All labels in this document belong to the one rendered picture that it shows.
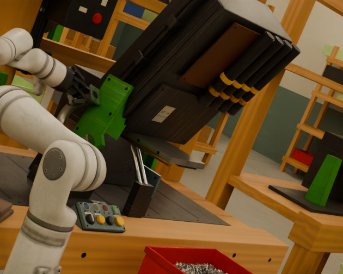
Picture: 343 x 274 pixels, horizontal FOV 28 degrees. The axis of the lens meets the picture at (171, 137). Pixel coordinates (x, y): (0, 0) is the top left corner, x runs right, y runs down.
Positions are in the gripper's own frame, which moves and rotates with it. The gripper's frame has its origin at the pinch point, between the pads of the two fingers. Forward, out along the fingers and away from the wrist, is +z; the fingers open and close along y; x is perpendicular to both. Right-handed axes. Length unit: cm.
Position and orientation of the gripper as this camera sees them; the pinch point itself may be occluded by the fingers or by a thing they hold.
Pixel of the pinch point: (87, 95)
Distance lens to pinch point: 206.8
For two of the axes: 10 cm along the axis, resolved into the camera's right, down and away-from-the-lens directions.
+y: -0.8, -8.7, 4.9
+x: -8.4, 3.2, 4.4
